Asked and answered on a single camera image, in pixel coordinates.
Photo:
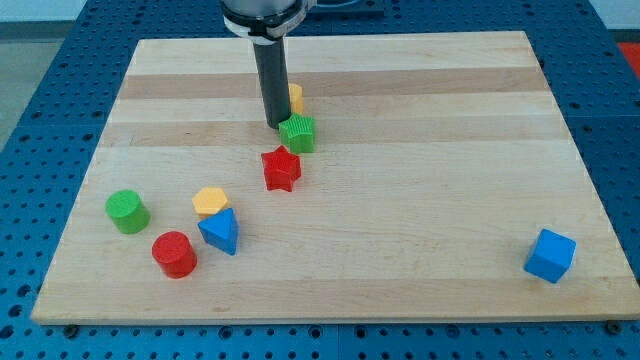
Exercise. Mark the green star block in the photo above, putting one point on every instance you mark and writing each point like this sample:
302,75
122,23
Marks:
297,133

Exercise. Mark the wooden board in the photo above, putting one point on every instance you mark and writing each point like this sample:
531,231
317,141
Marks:
438,160

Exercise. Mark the blue triangle block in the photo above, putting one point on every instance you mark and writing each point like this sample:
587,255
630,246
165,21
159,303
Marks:
221,231

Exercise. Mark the red star block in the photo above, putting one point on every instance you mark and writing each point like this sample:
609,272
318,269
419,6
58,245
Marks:
281,169

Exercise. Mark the green cylinder block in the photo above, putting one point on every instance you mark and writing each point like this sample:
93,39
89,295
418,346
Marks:
127,211

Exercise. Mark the yellow block behind rod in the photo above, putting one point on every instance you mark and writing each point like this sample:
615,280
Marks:
296,98

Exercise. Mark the red cylinder block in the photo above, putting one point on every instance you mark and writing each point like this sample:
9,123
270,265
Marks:
174,254

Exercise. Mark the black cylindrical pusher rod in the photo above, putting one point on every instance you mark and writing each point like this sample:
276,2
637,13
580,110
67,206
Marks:
273,78

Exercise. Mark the yellow hexagon block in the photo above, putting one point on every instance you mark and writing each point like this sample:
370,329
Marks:
209,201

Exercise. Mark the blue cube block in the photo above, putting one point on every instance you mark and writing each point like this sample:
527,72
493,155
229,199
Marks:
551,256

